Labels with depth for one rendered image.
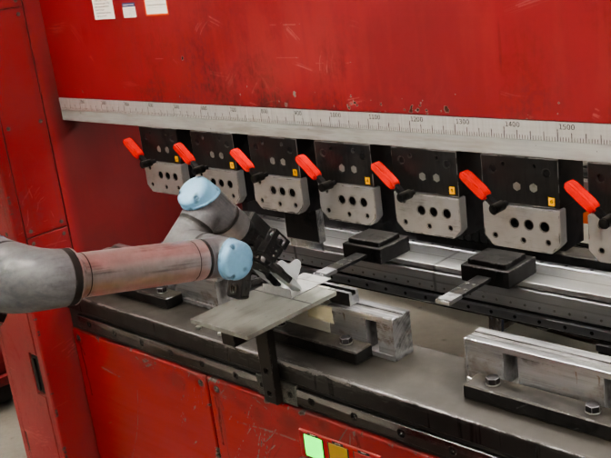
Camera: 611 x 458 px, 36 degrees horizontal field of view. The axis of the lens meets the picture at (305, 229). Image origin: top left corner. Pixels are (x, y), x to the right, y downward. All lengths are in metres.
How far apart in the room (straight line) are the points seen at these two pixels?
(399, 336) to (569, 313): 0.35
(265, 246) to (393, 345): 0.33
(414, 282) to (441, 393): 0.45
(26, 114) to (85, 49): 0.26
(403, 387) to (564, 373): 0.32
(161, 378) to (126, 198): 0.61
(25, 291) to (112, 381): 1.16
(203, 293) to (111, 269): 0.82
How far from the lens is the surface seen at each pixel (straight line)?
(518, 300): 2.06
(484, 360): 1.82
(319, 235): 2.01
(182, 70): 2.17
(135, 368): 2.52
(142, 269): 1.61
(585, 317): 1.99
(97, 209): 2.73
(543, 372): 1.75
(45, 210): 2.64
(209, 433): 2.36
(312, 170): 1.87
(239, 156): 2.02
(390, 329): 1.94
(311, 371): 1.97
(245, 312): 1.97
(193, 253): 1.67
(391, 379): 1.89
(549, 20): 1.54
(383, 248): 2.19
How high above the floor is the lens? 1.73
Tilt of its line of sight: 17 degrees down
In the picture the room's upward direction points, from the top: 7 degrees counter-clockwise
